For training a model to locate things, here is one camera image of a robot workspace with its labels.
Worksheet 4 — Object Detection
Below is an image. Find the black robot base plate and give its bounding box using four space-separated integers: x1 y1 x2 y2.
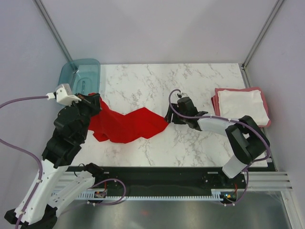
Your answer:
100 167 246 196

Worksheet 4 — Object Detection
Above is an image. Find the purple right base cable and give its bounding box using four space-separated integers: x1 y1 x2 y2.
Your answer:
220 167 250 208

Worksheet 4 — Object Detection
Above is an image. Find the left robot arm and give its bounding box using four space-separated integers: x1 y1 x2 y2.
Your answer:
4 93 105 229

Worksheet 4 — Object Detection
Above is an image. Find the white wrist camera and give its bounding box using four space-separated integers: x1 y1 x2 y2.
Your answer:
46 83 81 106
176 92 188 99

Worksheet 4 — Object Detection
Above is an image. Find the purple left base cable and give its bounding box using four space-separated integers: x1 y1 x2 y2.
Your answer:
61 177 126 217

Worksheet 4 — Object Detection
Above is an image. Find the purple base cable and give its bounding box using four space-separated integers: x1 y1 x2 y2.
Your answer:
61 177 126 217
220 167 250 208

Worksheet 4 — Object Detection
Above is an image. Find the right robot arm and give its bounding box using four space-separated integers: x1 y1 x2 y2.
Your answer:
165 97 270 188

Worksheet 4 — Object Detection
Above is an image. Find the aluminium frame rail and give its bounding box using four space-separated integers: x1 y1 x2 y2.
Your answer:
54 172 293 191

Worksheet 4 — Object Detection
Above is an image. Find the aluminium corner post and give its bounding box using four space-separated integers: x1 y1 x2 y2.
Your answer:
240 0 285 70
33 0 73 62

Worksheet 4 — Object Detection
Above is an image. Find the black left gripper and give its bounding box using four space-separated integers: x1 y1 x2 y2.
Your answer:
69 92 103 141

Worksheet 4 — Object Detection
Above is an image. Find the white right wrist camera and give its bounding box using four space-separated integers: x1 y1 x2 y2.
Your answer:
176 92 188 99

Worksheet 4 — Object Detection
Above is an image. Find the right aluminium corner post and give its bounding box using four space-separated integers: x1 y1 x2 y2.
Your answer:
240 0 285 70

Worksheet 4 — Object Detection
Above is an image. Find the white slotted cable duct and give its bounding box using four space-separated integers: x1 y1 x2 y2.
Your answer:
76 190 223 201

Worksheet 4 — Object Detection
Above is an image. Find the white folded t shirt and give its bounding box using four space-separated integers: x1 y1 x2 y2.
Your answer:
217 88 270 127

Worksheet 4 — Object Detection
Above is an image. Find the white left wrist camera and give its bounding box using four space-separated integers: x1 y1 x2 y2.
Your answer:
46 83 81 106

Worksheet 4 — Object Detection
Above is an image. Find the red t shirt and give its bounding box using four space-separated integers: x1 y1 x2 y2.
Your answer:
89 99 168 144

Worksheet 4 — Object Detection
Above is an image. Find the pink folded t shirt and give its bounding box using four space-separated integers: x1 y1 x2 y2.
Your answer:
211 87 272 128

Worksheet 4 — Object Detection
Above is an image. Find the teal transparent plastic bin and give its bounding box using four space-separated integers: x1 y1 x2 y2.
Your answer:
58 59 101 95

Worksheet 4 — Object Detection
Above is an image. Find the left aluminium corner post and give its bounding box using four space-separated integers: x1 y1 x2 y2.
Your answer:
33 0 73 62

